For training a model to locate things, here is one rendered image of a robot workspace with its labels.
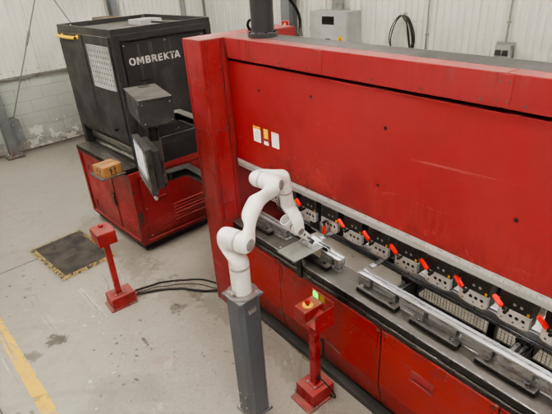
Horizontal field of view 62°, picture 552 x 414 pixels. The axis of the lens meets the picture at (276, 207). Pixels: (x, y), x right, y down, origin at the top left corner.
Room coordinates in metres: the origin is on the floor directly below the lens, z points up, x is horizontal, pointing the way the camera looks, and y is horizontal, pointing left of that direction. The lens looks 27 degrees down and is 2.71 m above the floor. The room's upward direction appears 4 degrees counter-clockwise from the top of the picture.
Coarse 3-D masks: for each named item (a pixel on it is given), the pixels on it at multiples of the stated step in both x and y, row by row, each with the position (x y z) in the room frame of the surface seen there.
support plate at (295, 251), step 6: (288, 246) 2.70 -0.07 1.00; (294, 246) 2.69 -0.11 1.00; (300, 246) 2.69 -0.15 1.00; (312, 246) 2.68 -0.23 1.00; (318, 246) 2.67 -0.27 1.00; (282, 252) 2.63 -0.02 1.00; (288, 252) 2.62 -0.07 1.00; (294, 252) 2.62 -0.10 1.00; (300, 252) 2.61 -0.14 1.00; (306, 252) 2.61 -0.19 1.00; (312, 252) 2.61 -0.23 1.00; (288, 258) 2.56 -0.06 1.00; (294, 258) 2.55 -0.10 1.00; (300, 258) 2.55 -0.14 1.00
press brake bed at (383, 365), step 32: (256, 256) 3.10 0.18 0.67; (288, 288) 2.78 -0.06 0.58; (320, 288) 2.51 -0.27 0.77; (288, 320) 2.83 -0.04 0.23; (352, 320) 2.27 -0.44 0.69; (320, 352) 2.58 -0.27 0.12; (352, 352) 2.26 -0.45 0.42; (384, 352) 2.06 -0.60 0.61; (416, 352) 1.89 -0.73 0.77; (352, 384) 2.32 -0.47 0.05; (384, 384) 2.04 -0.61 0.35; (448, 384) 1.72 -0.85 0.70; (480, 384) 1.60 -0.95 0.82
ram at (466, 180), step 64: (256, 64) 3.18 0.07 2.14; (320, 128) 2.65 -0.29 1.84; (384, 128) 2.27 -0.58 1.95; (448, 128) 1.98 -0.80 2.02; (512, 128) 1.76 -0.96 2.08; (320, 192) 2.65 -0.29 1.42; (384, 192) 2.25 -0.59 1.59; (448, 192) 1.95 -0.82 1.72; (512, 192) 1.72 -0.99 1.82; (512, 256) 1.68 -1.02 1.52
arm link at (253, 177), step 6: (252, 174) 2.49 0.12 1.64; (258, 174) 2.47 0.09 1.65; (276, 174) 2.53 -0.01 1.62; (282, 174) 2.54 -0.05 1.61; (288, 174) 2.58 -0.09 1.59; (252, 180) 2.47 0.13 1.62; (288, 180) 2.56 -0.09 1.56; (258, 186) 2.45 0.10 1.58; (288, 186) 2.56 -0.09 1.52; (282, 192) 2.56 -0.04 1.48; (288, 192) 2.56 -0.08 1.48
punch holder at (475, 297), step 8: (464, 272) 1.84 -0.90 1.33; (464, 280) 1.83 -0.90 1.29; (472, 280) 1.80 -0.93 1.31; (480, 280) 1.77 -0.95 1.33; (472, 288) 1.79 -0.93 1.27; (480, 288) 1.77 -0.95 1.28; (488, 288) 1.73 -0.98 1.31; (496, 288) 1.77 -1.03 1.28; (464, 296) 1.82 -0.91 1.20; (472, 296) 1.79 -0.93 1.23; (480, 296) 1.76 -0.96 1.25; (488, 296) 1.73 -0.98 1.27; (472, 304) 1.78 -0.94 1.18; (480, 304) 1.75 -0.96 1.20; (488, 304) 1.73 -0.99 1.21
